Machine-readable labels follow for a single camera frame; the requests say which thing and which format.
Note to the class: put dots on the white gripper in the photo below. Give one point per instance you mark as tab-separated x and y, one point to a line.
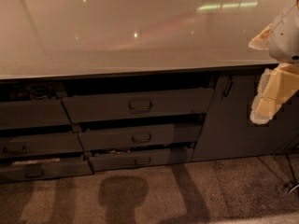
286	41

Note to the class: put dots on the dark grey drawer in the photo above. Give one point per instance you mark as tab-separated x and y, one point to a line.
44	170
31	114
138	159
38	145
140	136
136	105

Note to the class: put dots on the objects in top left drawer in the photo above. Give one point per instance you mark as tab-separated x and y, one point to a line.
31	92

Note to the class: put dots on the dark grey cabinet door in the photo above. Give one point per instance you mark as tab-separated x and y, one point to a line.
228	131

